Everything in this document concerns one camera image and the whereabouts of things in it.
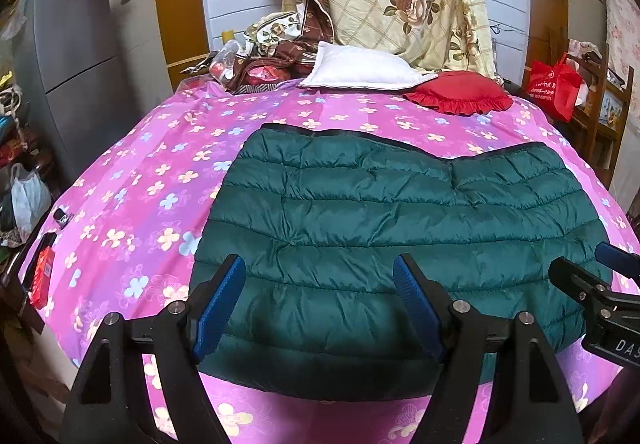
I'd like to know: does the pink floral bedsheet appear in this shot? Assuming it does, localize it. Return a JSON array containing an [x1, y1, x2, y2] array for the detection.
[[17, 76, 640, 444]]

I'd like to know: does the grey refrigerator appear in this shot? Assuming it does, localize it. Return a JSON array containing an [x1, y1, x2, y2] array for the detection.
[[12, 0, 173, 185]]

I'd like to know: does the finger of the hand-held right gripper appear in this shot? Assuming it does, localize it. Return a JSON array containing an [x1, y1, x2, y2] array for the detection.
[[548, 256, 619, 306], [594, 241, 640, 284]]

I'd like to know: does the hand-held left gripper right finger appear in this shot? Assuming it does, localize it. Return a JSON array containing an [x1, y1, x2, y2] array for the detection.
[[392, 254, 583, 444]]

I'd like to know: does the red shiny packet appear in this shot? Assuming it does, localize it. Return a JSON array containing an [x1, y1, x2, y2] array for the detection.
[[245, 64, 301, 88]]

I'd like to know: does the red flat box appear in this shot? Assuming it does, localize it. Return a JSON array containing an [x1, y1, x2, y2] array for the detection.
[[30, 246, 56, 310]]

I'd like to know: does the wooden shelf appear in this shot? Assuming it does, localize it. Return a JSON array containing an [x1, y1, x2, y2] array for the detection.
[[547, 26, 628, 190]]

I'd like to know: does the red shopping bag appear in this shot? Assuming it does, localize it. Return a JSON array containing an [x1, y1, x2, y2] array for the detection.
[[522, 53, 583, 121]]

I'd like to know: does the green puffer jacket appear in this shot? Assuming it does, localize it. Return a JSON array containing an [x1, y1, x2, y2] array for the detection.
[[190, 123, 616, 400]]

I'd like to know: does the clear plastic bag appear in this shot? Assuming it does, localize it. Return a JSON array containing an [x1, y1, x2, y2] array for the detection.
[[210, 39, 251, 85]]

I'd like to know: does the white pillow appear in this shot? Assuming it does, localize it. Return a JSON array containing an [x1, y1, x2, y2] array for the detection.
[[299, 41, 438, 91]]

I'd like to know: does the white plastic bag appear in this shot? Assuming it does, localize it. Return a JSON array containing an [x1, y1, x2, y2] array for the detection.
[[10, 163, 53, 245]]

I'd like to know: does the small black object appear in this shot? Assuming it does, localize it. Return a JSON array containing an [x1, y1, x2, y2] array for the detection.
[[51, 206, 74, 231]]

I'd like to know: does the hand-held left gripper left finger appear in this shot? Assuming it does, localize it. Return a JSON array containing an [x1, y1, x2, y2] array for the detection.
[[60, 254, 247, 444]]

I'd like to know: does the red ruffled pillow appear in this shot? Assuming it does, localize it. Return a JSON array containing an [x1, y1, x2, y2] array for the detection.
[[402, 71, 515, 116]]

